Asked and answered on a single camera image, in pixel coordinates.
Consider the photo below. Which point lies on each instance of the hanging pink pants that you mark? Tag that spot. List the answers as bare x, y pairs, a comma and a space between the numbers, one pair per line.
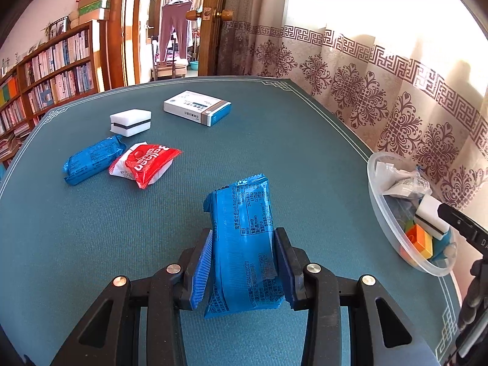
175, 26

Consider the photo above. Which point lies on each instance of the rows of books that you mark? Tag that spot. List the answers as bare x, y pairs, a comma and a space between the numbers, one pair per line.
57, 57

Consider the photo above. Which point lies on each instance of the wooden door knob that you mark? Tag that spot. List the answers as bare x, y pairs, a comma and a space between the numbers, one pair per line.
227, 14

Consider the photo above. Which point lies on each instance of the white blue medicine box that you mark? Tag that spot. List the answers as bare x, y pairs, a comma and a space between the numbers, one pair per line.
190, 103

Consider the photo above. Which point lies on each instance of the stack of boxes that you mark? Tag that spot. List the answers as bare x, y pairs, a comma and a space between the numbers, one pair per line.
93, 3

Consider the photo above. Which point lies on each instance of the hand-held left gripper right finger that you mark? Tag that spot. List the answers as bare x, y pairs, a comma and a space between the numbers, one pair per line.
286, 267

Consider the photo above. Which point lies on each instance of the white sponge black stripe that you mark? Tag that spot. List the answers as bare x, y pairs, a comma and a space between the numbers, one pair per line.
129, 116
429, 209

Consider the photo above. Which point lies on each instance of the wooden bookshelf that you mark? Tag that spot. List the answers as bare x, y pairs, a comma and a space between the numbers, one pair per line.
97, 53

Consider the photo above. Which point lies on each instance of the blue snack packet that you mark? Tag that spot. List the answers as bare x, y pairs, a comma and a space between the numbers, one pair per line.
91, 160
244, 244

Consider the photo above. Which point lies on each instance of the clear plastic bowl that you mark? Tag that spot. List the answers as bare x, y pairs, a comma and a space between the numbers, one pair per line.
381, 198

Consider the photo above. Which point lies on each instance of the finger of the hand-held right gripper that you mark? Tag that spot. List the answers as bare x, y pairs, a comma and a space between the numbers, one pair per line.
457, 219

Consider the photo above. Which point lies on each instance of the red snack packet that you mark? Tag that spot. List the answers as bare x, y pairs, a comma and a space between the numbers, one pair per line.
148, 164

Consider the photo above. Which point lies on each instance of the orange yellow toy block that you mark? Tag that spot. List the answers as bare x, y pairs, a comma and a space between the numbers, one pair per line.
421, 238

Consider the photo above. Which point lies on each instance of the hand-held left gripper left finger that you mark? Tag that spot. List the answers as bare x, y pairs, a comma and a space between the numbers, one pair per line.
202, 270

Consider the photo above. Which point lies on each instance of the wooden door frame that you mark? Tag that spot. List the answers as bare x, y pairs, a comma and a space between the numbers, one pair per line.
116, 26

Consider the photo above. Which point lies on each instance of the patterned beige curtain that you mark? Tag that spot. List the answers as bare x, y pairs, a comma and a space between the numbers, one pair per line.
343, 84

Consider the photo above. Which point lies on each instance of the white plastic packet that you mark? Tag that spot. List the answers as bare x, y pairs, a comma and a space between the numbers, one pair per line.
406, 186

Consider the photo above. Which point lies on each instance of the wooden door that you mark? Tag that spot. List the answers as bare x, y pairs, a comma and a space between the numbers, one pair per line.
213, 45

